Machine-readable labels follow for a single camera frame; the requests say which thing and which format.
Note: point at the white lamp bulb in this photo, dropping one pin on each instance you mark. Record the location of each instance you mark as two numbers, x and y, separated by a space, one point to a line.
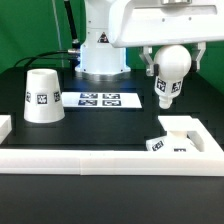
174 63

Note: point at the white lamp base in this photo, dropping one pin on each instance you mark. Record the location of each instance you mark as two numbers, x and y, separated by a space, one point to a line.
176 137

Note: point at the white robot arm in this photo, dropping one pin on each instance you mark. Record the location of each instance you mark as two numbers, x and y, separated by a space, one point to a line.
99 59

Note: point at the white marker sheet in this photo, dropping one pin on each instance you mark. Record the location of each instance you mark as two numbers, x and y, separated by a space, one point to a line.
100 100

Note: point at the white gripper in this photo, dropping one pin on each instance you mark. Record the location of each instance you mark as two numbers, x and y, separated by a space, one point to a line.
134 23

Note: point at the white lamp shade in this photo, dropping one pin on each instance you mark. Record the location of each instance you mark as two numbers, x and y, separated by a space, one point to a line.
43 103

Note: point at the white foam wall frame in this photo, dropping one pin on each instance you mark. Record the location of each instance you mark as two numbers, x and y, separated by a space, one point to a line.
208 161

